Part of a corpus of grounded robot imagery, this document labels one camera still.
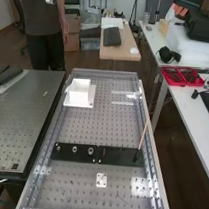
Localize small white box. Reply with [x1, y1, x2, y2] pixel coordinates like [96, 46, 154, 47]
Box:
[62, 77, 97, 110]

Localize clear box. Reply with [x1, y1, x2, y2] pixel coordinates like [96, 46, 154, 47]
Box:
[18, 65, 181, 209]

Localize thin stick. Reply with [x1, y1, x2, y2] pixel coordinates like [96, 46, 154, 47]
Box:
[132, 107, 153, 163]

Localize wooden desk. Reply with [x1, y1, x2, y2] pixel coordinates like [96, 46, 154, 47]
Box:
[98, 16, 145, 63]

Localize black plate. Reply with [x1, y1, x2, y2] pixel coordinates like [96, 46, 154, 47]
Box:
[51, 141, 147, 169]

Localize white mouse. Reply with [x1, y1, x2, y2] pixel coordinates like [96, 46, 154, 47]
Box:
[129, 47, 140, 55]

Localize red tray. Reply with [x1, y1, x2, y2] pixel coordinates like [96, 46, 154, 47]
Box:
[159, 65, 188, 87]
[178, 66, 207, 88]

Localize small square metal plate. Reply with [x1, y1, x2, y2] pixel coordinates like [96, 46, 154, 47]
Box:
[94, 172, 108, 189]

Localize cardboard box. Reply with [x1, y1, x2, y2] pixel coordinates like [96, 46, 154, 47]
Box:
[63, 13, 83, 54]

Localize black headphones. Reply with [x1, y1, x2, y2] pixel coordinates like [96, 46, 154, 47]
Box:
[157, 45, 183, 64]

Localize white desk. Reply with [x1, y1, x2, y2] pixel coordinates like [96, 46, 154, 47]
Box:
[160, 70, 209, 185]
[136, 17, 209, 72]

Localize flat black case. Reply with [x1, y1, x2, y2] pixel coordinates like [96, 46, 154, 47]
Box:
[0, 65, 25, 87]

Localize person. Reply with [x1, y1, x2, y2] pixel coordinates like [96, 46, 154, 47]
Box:
[14, 0, 72, 72]

